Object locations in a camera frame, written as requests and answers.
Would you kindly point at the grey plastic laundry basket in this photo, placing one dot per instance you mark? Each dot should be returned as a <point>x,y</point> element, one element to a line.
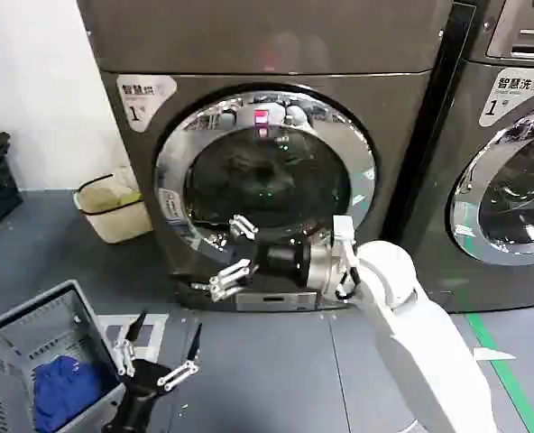
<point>19,329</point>

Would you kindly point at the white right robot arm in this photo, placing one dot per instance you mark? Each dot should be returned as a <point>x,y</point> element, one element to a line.
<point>429,352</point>

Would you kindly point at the grey stacked machine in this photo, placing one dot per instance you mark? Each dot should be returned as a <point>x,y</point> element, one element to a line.
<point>519,27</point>

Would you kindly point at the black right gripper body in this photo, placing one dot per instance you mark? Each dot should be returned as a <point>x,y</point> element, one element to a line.
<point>285,264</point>

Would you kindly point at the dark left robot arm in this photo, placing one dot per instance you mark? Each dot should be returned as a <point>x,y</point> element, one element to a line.
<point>129,421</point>

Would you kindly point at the blue cloth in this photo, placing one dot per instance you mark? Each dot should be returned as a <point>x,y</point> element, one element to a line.
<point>68,388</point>

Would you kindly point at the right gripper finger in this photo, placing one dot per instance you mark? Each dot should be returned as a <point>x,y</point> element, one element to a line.
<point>244,227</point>
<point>233,277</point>

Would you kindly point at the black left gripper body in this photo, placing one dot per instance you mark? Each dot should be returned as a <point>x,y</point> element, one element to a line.
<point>143,381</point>

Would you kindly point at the pale dryer number sticker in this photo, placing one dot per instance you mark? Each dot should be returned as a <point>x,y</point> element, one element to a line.
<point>510,97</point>
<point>145,101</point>

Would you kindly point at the grey dryer with pink light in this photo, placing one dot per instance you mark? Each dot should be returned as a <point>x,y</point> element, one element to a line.
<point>294,45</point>

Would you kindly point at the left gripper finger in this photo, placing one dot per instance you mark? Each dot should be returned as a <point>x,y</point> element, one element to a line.
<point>125,356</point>
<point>179,373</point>

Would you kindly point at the grey dryer beside green line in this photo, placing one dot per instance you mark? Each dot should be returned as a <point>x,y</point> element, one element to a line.
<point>438,149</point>

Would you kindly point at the beige waste bin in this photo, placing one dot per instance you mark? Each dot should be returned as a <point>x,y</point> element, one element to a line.
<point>113,221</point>

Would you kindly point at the round glass dryer door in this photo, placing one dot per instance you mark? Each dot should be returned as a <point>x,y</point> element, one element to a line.
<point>361,149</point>
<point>510,203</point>

